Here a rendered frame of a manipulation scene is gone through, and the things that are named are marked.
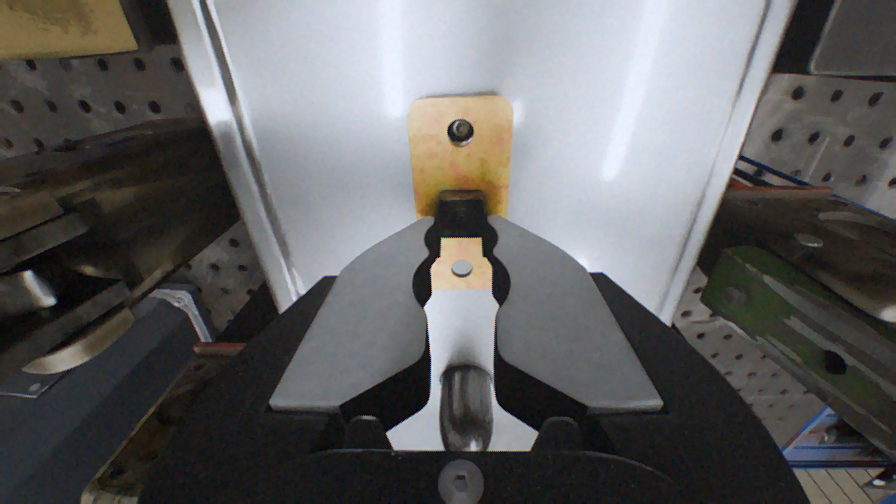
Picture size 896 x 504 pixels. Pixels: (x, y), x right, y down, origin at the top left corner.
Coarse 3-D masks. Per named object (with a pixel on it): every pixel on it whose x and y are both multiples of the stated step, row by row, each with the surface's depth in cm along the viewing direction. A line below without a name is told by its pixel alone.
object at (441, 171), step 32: (480, 96) 11; (416, 128) 12; (480, 128) 12; (512, 128) 12; (416, 160) 13; (448, 160) 13; (480, 160) 13; (416, 192) 13; (448, 192) 13; (480, 192) 13; (448, 224) 13; (480, 224) 13; (448, 256) 15; (480, 256) 15; (448, 288) 16; (480, 288) 16
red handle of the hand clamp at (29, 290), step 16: (48, 256) 10; (0, 272) 9; (16, 272) 9; (32, 272) 10; (48, 272) 10; (64, 272) 11; (0, 288) 9; (16, 288) 9; (32, 288) 10; (48, 288) 10; (64, 288) 11; (0, 304) 9; (16, 304) 10; (32, 304) 10; (48, 304) 10; (0, 320) 10
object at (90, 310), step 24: (72, 216) 10; (0, 240) 9; (24, 240) 9; (48, 240) 10; (0, 264) 9; (72, 288) 12; (96, 288) 12; (120, 288) 12; (72, 312) 11; (96, 312) 11; (0, 336) 10; (24, 336) 9; (48, 336) 10; (0, 360) 9; (24, 360) 9
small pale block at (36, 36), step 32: (0, 0) 7; (32, 0) 8; (64, 0) 9; (96, 0) 9; (128, 0) 10; (160, 0) 12; (0, 32) 7; (32, 32) 8; (64, 32) 9; (96, 32) 9; (128, 32) 10; (160, 32) 12
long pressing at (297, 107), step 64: (192, 0) 11; (256, 0) 11; (320, 0) 11; (384, 0) 11; (448, 0) 11; (512, 0) 11; (576, 0) 11; (640, 0) 11; (704, 0) 11; (768, 0) 11; (192, 64) 12; (256, 64) 12; (320, 64) 12; (384, 64) 12; (448, 64) 12; (512, 64) 12; (576, 64) 12; (640, 64) 12; (704, 64) 12; (768, 64) 12; (256, 128) 13; (320, 128) 13; (384, 128) 13; (576, 128) 13; (640, 128) 13; (704, 128) 13; (256, 192) 15; (320, 192) 15; (384, 192) 15; (512, 192) 15; (576, 192) 14; (640, 192) 14; (704, 192) 14; (256, 256) 17; (320, 256) 17; (576, 256) 16; (640, 256) 16; (448, 320) 19; (512, 448) 25
